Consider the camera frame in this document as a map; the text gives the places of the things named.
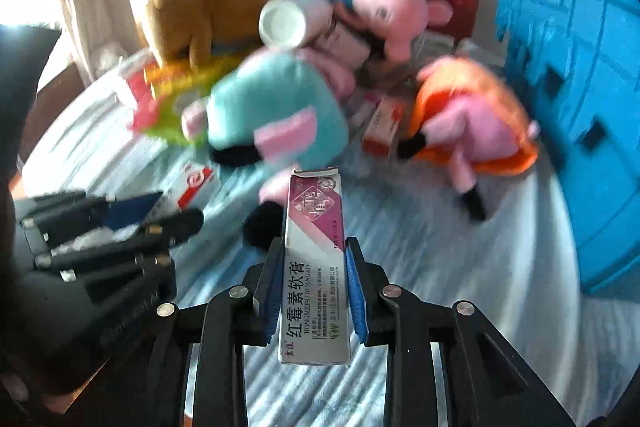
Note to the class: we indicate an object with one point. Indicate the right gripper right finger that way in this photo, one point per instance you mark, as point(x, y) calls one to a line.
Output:
point(446, 363)

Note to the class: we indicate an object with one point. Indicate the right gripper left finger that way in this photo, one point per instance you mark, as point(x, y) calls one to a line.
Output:
point(242, 315)

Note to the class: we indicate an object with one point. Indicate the pink ointment box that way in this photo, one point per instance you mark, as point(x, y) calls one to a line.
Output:
point(314, 327)

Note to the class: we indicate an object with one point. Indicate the striped white tablecloth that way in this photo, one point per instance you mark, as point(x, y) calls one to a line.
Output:
point(519, 267)

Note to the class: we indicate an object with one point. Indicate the teal dress pig plush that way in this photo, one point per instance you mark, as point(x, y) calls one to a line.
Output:
point(283, 108)

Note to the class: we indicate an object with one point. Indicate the brown teddy bear plush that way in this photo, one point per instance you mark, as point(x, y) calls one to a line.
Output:
point(175, 29)

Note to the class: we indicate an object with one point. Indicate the red white medicine box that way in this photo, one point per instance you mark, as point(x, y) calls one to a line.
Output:
point(380, 135)

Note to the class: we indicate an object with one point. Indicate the white cup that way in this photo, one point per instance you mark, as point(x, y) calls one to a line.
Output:
point(290, 24)

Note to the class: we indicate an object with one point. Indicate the orange dress pig plush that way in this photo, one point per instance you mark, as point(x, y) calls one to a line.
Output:
point(468, 120)

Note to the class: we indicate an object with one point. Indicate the blue plastic storage bin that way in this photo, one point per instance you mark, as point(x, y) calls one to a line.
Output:
point(575, 66)

